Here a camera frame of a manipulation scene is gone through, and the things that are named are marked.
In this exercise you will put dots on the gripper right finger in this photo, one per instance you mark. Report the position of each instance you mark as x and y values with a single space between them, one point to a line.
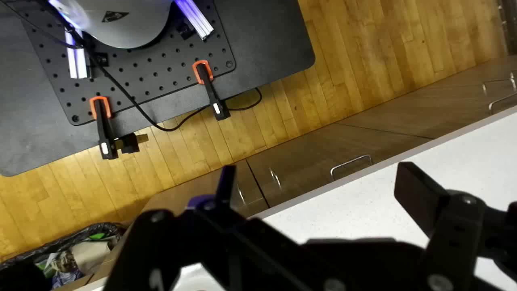
456 226

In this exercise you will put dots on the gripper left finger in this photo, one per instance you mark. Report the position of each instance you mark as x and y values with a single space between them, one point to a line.
161 242

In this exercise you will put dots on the brown cabinet door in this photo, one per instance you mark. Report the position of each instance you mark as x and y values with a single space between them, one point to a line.
190 190

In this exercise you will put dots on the trash bin with black bag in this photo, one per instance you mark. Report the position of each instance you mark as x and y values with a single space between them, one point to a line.
68 258

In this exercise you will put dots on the orange and black clamp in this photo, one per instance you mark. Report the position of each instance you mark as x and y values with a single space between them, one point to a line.
106 133
212 95

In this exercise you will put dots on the brown cabinet drawer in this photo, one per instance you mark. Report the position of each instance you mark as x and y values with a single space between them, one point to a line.
436 101
307 161

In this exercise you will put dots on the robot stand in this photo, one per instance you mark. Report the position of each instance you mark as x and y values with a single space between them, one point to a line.
258 36

